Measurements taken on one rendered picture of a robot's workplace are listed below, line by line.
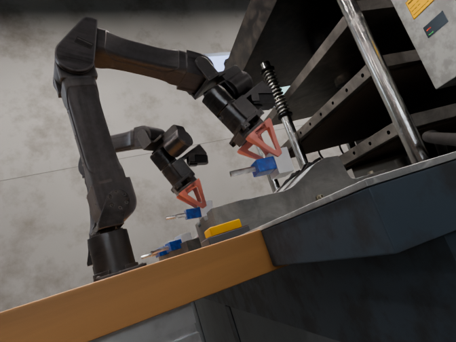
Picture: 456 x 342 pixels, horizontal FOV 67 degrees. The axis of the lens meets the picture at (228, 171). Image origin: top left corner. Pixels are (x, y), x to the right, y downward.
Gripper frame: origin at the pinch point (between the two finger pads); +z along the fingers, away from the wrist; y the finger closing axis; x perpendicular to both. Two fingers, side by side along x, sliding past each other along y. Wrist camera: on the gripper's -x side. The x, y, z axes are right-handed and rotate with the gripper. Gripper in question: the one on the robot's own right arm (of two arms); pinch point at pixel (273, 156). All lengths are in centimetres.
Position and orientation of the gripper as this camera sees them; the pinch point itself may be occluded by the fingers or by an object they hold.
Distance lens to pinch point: 75.7
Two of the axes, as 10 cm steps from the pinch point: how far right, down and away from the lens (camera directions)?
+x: -6.9, 6.2, -3.7
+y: -2.3, 3.0, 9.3
